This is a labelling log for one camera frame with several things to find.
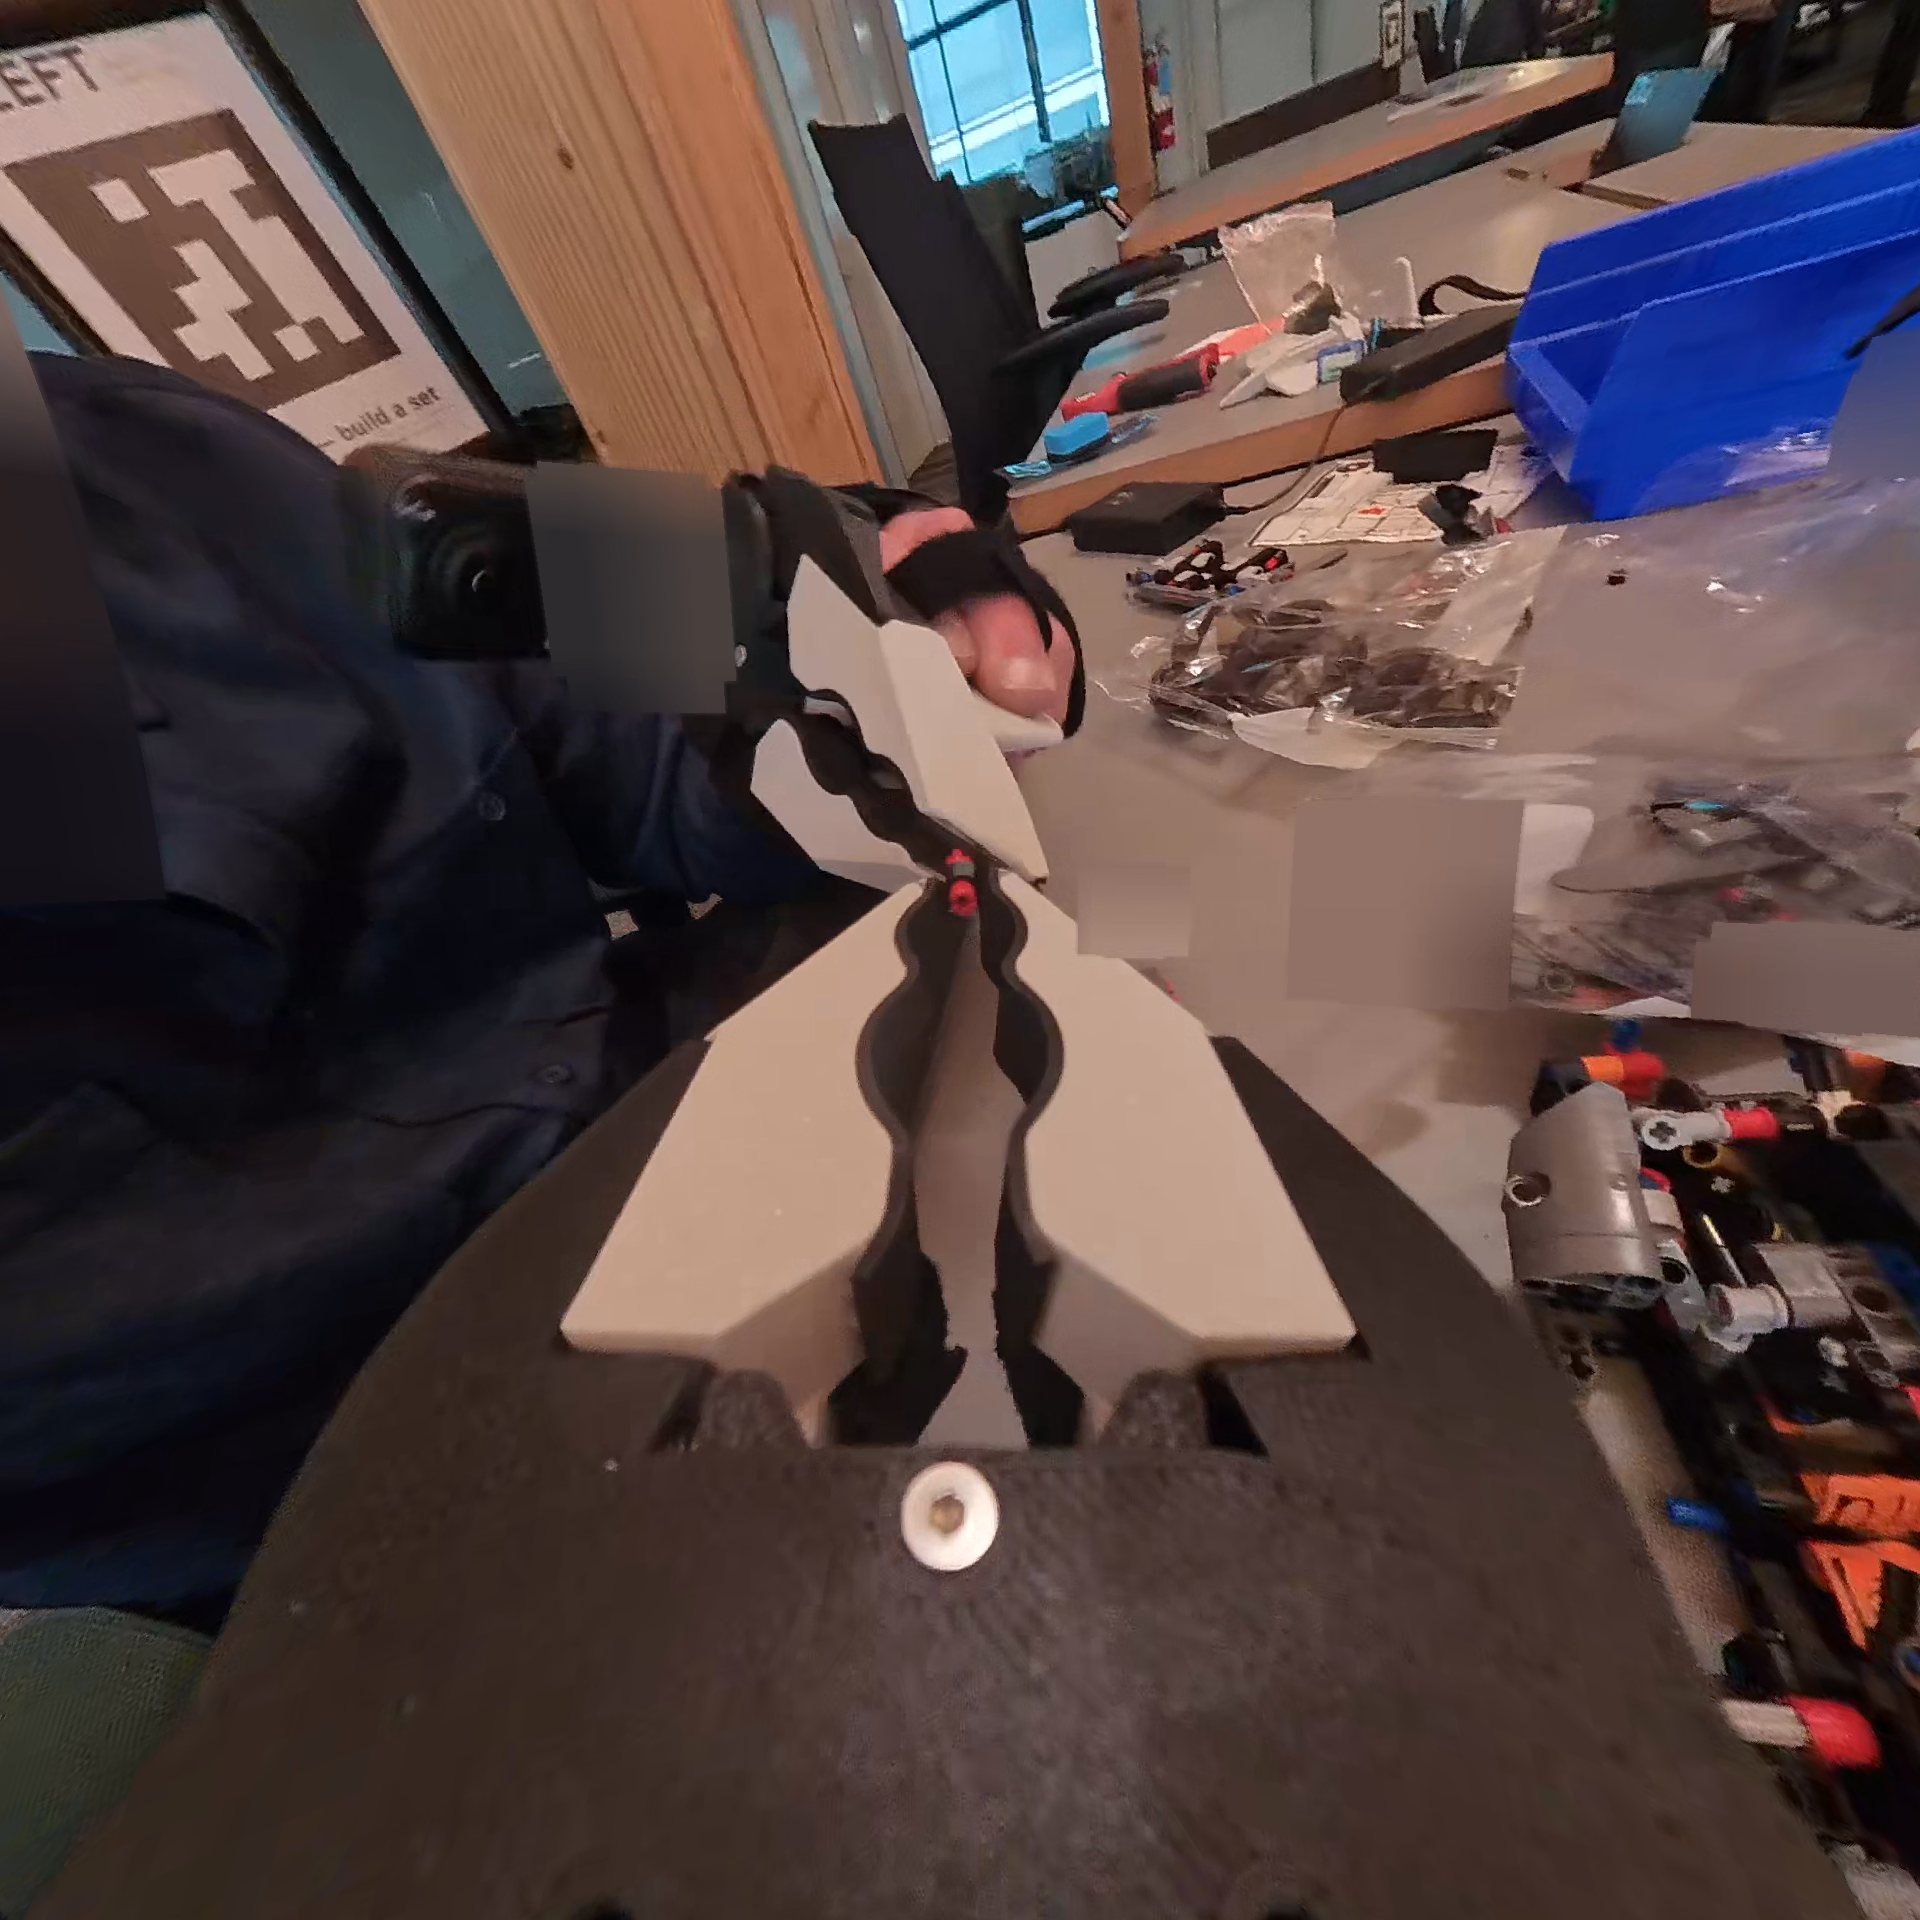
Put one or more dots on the black power adapter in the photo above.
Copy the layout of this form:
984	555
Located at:
1425	356

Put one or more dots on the light wooden desk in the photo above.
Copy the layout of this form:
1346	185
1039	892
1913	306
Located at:
1351	150

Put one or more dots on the white sticker sheet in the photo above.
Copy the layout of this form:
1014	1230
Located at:
1351	511

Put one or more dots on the small clear bag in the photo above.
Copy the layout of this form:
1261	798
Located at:
1274	255

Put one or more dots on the black office chair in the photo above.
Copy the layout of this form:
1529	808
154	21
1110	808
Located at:
931	270

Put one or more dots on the red lego pin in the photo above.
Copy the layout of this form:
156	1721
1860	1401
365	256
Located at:
961	885

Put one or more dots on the person's left hand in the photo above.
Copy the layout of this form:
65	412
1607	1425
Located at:
1004	645

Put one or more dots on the open grey laptop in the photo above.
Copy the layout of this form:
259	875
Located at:
1651	121

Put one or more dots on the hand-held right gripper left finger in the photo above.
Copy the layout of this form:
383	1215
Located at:
734	1200

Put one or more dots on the partly built lego car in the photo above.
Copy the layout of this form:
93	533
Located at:
1590	1200

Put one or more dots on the blue plastic bin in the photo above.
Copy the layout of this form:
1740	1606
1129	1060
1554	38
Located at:
1681	375

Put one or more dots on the clear bag of grey parts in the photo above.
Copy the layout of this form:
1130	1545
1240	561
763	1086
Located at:
1771	840

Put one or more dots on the clear bag of black parts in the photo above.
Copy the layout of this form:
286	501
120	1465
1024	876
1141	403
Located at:
1335	675

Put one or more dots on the person's left forearm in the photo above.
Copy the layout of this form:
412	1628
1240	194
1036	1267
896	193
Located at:
675	794

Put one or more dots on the red fire extinguisher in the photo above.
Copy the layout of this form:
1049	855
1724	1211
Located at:
1159	99

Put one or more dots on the small black pouch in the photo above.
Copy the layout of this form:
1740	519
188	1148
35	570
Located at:
1432	454

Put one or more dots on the black white tag sign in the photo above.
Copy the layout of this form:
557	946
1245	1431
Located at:
194	225

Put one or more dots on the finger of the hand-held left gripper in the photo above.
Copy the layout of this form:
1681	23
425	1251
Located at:
811	818
931	734

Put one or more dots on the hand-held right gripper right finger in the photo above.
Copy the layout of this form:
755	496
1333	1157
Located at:
1185	1200

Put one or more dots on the wooden pillar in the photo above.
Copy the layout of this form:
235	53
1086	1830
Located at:
630	225

